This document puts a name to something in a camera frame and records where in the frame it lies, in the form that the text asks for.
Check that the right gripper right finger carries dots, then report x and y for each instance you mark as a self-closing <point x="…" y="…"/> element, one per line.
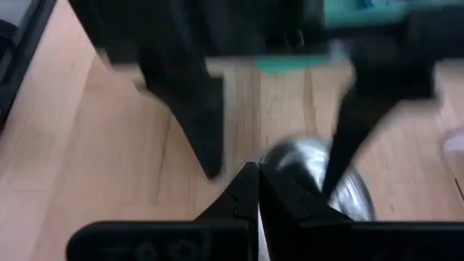
<point x="308" y="239"/>

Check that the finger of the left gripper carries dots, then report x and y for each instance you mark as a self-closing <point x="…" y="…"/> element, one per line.
<point x="195" y="108"/>
<point x="380" y="79"/>

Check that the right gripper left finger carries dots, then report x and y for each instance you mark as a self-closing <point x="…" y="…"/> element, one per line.
<point x="217" y="239"/>

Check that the teal plastic bin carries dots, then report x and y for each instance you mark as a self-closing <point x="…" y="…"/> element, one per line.
<point x="362" y="12"/>

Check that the silver tin can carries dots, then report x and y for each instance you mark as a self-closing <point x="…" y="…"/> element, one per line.
<point x="304" y="159"/>

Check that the black aluminium table frame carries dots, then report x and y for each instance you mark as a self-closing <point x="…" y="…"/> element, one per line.
<point x="25" y="47"/>

